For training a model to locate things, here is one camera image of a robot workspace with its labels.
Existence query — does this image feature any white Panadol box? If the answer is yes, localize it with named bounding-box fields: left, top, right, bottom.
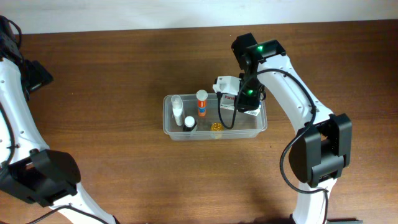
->
left=220, top=94, right=261, bottom=116

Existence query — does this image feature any orange tube white cap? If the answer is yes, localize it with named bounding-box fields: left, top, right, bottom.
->
left=196, top=90, right=208, bottom=117

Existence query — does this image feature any small gold lid jar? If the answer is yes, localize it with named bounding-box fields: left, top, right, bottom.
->
left=211, top=123, right=224, bottom=139

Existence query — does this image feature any dark bottle white cap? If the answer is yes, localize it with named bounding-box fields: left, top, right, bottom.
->
left=183, top=116, right=197, bottom=132

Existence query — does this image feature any white squeeze bottle clear cap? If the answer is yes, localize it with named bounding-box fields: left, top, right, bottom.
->
left=171, top=95, right=185, bottom=126

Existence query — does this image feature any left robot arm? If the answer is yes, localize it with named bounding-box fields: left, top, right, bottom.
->
left=1, top=16, right=118, bottom=223

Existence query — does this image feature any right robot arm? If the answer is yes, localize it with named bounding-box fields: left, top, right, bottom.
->
left=231, top=33, right=352, bottom=223

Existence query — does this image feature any clear plastic container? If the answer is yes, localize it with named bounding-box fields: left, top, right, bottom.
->
left=163, top=93, right=267, bottom=141

